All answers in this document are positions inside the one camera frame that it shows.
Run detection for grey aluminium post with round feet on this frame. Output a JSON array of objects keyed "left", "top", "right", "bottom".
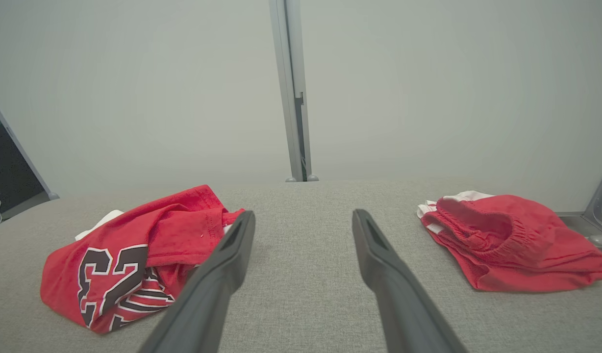
[{"left": 269, "top": 0, "right": 320, "bottom": 183}]

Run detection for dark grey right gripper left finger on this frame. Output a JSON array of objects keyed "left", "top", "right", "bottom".
[{"left": 139, "top": 211, "right": 257, "bottom": 353}]

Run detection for slanted grey frame post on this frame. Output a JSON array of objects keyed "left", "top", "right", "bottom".
[{"left": 0, "top": 90, "right": 60, "bottom": 202}]

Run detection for red shorts with white stripe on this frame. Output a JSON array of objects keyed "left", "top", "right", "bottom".
[{"left": 417, "top": 190, "right": 602, "bottom": 294}]

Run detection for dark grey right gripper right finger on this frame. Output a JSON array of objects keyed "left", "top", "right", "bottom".
[{"left": 352, "top": 209, "right": 469, "bottom": 353}]

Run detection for red jersey with white sleeves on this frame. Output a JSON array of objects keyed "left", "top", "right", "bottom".
[{"left": 40, "top": 184, "right": 246, "bottom": 335}]

